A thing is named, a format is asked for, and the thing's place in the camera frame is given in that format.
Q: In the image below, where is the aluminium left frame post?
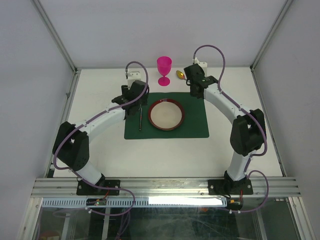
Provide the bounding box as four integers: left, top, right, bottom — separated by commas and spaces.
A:
31, 0, 78, 74

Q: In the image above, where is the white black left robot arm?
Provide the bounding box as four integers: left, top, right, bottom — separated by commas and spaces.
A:
52, 80, 149, 195

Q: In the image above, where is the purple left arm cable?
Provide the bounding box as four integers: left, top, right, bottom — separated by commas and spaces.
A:
49, 61, 151, 240

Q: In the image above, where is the green placemat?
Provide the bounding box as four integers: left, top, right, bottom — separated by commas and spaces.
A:
124, 92, 210, 140

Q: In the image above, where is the pink plastic goblet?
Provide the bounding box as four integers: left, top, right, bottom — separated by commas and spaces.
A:
156, 56, 172, 87

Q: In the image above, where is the red rimmed cream plate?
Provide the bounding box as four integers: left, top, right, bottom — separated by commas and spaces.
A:
147, 98, 185, 131

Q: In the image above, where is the aluminium front rail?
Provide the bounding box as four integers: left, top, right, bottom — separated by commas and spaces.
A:
31, 176, 301, 198

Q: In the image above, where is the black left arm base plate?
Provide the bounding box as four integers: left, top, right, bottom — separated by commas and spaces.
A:
76, 179, 121, 196

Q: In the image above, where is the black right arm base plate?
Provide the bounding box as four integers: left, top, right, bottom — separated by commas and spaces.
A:
207, 178, 254, 198

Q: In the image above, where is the aluminium frame post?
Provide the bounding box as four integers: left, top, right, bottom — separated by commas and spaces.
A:
31, 0, 78, 74
250, 0, 295, 73

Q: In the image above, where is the silver fork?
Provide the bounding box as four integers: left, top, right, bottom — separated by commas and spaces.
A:
139, 106, 143, 131

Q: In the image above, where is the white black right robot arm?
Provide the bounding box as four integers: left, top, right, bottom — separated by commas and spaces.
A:
184, 63, 268, 194

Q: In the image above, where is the gold bowl spoon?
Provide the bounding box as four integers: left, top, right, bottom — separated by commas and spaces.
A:
176, 70, 188, 82

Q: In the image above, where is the aluminium right frame post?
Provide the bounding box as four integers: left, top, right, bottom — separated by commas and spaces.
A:
250, 0, 295, 73

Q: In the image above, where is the white slotted cable duct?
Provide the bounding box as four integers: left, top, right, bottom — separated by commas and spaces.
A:
42, 196, 227, 208

